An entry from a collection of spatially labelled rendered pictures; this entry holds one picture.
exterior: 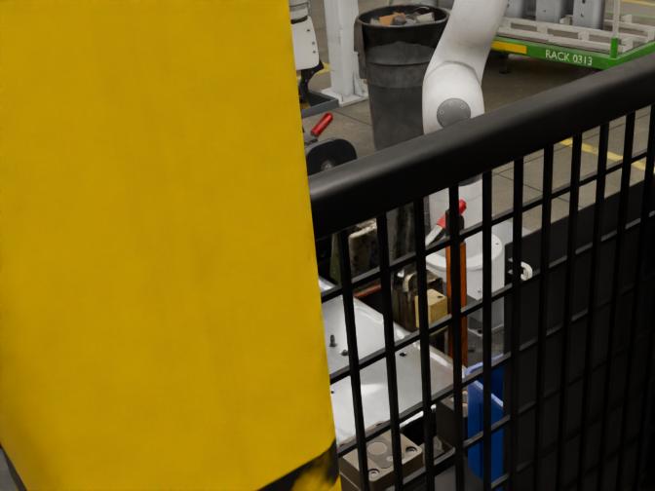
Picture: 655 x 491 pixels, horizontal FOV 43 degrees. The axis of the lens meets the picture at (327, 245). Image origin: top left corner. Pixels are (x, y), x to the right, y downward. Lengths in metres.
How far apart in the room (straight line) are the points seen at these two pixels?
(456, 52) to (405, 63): 2.57
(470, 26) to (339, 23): 3.76
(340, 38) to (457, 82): 3.80
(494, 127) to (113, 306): 0.28
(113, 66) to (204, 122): 0.03
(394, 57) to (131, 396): 4.11
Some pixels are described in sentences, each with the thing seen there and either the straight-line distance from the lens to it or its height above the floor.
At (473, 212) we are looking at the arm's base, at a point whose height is 0.91.
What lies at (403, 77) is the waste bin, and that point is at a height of 0.45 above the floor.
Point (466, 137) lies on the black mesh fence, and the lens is 0.45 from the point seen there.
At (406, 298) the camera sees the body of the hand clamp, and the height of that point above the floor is 1.03.
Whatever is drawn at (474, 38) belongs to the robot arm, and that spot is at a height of 1.28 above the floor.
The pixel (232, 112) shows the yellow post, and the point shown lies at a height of 1.64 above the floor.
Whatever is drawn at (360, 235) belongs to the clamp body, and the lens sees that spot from 1.41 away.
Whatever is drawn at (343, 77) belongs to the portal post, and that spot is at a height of 0.15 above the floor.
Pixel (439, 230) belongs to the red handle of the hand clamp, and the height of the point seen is 1.12.
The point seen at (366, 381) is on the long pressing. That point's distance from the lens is 1.18.
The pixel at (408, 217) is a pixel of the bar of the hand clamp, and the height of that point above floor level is 1.16.
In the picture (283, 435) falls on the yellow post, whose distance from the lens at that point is 0.28.
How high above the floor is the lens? 1.71
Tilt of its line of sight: 28 degrees down
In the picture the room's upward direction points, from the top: 6 degrees counter-clockwise
